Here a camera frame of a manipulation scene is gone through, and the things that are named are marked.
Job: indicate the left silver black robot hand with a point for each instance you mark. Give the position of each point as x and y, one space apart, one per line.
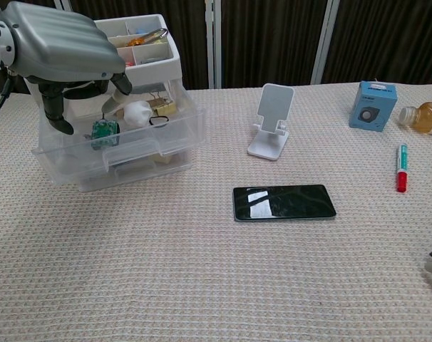
59 42

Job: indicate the white compartment tray with items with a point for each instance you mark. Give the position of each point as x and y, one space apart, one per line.
152 71

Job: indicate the clear plastic drawer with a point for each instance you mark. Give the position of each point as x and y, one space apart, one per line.
180 132

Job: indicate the light blue cardboard box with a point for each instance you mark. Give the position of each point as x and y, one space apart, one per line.
373 107

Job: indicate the red snack packet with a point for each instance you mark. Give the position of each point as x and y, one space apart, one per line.
129 63

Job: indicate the red capped marker pen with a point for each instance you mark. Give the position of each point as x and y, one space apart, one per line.
402 167

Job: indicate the white fluffy ball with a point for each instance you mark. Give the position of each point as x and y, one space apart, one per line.
137 114

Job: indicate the gold binder clips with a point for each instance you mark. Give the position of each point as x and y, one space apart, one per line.
162 105

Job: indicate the tea bottle with peach label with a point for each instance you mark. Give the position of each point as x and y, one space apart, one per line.
426 117

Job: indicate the black smartphone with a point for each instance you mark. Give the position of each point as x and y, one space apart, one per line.
291 203

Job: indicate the dark folding screen panels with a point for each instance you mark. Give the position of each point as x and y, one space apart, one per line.
266 42

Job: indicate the white folding phone stand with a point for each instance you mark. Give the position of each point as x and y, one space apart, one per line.
274 103

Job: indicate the beige woven tablecloth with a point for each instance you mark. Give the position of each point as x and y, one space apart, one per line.
166 267

